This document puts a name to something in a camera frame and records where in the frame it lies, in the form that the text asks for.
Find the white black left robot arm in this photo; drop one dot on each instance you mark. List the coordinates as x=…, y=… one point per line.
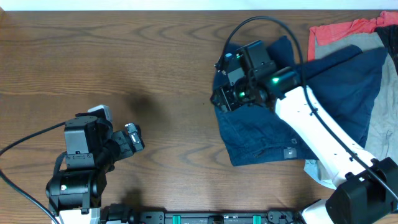
x=79, y=177

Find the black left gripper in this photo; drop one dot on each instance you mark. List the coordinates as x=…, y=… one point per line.
x=125, y=144

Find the khaki grey shorts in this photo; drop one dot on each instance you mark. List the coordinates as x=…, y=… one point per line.
x=382, y=134

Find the light blue garment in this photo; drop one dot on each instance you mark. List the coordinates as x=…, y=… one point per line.
x=315, y=169

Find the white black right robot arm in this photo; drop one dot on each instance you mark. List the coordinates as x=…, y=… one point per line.
x=366, y=188

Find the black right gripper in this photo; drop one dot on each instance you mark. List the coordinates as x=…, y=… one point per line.
x=224, y=99

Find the red orange t-shirt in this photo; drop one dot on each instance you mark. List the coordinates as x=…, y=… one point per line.
x=328, y=34

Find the black lace garment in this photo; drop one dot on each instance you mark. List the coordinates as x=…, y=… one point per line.
x=389, y=36

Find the dark blue denim shorts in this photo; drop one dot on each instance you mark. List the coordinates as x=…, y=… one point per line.
x=345, y=82

